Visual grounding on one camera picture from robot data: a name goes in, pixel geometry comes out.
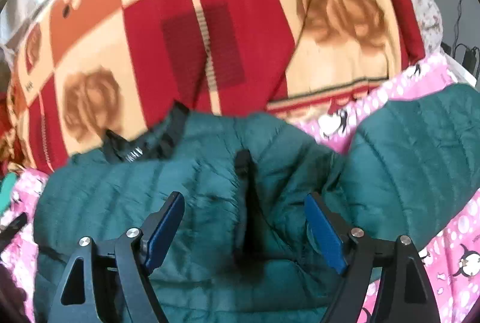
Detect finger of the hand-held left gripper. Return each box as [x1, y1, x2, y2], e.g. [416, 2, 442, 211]
[0, 212, 29, 250]

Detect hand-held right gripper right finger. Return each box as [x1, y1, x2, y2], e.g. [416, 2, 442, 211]
[304, 192, 441, 323]

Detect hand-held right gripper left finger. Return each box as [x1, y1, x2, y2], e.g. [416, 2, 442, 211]
[49, 191, 185, 323]

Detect green puffer jacket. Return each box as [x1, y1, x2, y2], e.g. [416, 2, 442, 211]
[32, 83, 480, 323]

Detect teal cloth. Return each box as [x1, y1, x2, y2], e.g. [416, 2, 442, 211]
[0, 171, 19, 215]

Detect pink penguin blanket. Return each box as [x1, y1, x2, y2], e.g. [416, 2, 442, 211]
[0, 55, 480, 323]

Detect beige curtain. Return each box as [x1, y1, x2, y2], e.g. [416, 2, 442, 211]
[0, 0, 57, 46]

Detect black power adapter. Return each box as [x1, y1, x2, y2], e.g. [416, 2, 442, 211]
[461, 45, 480, 74]

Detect red cream rose blanket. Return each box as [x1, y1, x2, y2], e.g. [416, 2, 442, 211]
[7, 0, 426, 174]

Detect floral bedsheet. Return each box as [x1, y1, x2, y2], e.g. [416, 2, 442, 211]
[407, 0, 445, 57]

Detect black cable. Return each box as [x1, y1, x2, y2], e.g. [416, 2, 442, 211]
[452, 0, 466, 57]

